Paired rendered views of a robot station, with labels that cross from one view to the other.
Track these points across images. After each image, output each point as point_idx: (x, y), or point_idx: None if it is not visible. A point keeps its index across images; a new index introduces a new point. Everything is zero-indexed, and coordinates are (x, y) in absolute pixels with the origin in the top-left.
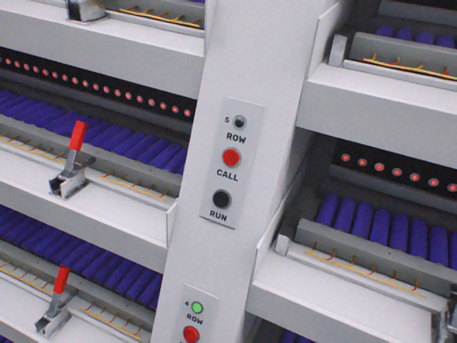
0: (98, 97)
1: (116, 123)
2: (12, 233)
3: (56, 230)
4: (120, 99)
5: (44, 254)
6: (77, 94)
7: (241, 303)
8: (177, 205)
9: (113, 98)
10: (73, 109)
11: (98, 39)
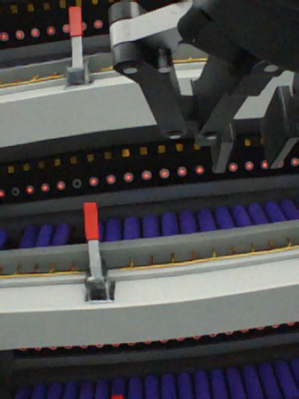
0: (255, 178)
1: (297, 197)
2: (208, 397)
3: (250, 370)
4: (283, 170)
5: (278, 396)
6: (222, 185)
7: None
8: None
9: (272, 173)
10: (232, 205)
11: None
